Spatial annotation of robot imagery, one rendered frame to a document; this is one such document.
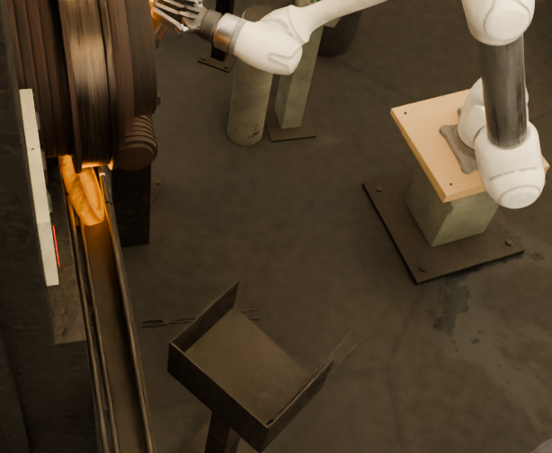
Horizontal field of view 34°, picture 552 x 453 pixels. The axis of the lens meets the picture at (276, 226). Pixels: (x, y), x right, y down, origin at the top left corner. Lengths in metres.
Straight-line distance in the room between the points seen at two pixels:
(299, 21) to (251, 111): 0.64
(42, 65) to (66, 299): 0.43
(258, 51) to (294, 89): 0.76
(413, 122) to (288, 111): 0.50
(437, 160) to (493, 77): 0.55
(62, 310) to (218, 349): 0.41
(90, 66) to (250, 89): 1.35
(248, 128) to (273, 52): 0.80
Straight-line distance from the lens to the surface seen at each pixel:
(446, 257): 2.90
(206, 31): 2.24
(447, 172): 2.62
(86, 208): 1.91
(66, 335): 1.66
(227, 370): 1.93
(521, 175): 2.37
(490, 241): 2.99
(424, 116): 2.74
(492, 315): 2.86
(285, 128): 3.09
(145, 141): 2.35
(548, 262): 3.04
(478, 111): 2.51
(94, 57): 1.51
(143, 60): 1.61
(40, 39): 1.54
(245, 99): 2.86
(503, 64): 2.11
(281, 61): 2.20
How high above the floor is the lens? 2.34
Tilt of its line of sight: 55 degrees down
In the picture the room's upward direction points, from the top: 13 degrees clockwise
